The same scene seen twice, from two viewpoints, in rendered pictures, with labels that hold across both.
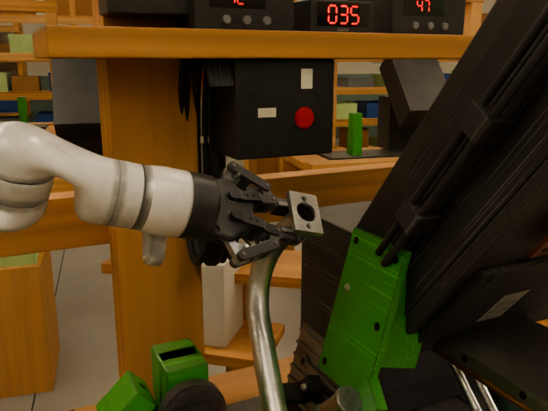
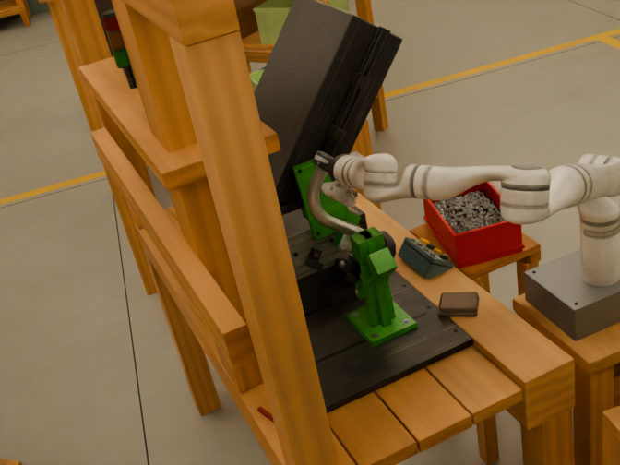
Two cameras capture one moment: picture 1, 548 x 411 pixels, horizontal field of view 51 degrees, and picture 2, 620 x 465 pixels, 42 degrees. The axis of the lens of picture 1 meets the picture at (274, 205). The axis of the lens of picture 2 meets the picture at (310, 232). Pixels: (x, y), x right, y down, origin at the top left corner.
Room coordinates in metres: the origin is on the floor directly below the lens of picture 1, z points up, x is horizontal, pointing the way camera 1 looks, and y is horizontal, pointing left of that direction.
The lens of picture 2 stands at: (0.53, 1.81, 2.19)
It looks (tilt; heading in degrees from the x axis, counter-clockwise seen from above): 30 degrees down; 277
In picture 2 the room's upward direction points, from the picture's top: 12 degrees counter-clockwise
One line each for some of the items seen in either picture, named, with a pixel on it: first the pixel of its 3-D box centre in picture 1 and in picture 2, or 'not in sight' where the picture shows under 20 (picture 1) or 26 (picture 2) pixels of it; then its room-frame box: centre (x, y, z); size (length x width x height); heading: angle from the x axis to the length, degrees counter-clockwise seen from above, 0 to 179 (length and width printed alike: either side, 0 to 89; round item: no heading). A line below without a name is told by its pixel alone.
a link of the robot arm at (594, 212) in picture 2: not in sight; (598, 189); (0.05, 0.10, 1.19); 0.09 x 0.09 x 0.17; 53
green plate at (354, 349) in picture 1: (380, 309); (317, 192); (0.72, -0.14, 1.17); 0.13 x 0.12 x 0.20; 116
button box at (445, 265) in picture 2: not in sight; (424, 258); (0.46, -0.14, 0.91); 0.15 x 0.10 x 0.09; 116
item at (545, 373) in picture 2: not in sight; (390, 257); (0.56, -0.31, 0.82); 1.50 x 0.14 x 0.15; 116
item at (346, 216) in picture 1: (395, 300); not in sight; (0.98, -0.22, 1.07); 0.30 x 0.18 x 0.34; 116
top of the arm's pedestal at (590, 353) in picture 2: not in sight; (601, 312); (0.04, 0.10, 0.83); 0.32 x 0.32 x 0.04; 22
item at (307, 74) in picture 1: (271, 106); not in sight; (0.95, 0.01, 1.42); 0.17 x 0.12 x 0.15; 116
